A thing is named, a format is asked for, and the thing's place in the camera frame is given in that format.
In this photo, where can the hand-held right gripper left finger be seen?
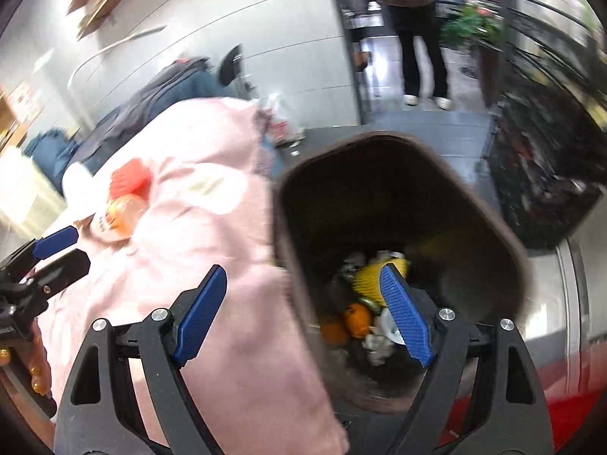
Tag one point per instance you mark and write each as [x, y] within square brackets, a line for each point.
[201, 313]

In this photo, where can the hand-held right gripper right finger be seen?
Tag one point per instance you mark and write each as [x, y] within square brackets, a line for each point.
[408, 317]

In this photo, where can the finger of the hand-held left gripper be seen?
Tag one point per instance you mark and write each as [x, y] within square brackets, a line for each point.
[57, 239]
[66, 268]

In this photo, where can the white tissue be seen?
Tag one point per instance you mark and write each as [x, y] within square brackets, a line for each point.
[379, 341]

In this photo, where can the yellow snack packet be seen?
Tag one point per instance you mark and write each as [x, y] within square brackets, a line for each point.
[356, 320]

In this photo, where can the yellow foam fruit net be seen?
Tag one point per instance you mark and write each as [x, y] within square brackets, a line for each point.
[367, 279]

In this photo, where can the orange peel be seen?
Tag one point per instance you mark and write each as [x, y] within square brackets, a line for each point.
[333, 331]

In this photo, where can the brown trash bin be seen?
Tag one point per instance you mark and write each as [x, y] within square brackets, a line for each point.
[379, 189]

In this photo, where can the person's left hand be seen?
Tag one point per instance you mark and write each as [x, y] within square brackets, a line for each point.
[38, 367]

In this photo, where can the orange bottle red cap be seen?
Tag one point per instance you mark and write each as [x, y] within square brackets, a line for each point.
[116, 218]

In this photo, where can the pink polka dot blanket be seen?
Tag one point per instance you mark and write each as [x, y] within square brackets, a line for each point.
[227, 246]

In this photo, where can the blue cloth pile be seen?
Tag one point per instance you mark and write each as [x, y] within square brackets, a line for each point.
[50, 156]

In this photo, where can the wooden cubby shelf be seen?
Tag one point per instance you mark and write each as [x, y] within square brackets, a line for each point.
[9, 128]

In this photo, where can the massage bed with grey blanket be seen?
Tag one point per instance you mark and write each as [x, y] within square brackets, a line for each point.
[156, 104]

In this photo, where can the white floor lamp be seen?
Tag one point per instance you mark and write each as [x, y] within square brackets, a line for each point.
[102, 52]

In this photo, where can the clear plastic bag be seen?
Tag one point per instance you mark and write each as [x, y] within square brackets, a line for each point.
[282, 118]

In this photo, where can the black metal rack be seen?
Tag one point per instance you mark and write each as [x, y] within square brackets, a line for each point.
[545, 151]

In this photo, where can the black chair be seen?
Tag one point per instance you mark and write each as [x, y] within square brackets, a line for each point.
[232, 66]

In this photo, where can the green potted plant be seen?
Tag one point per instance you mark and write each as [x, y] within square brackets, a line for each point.
[474, 26]

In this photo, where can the wall poster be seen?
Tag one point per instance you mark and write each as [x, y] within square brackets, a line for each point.
[23, 99]

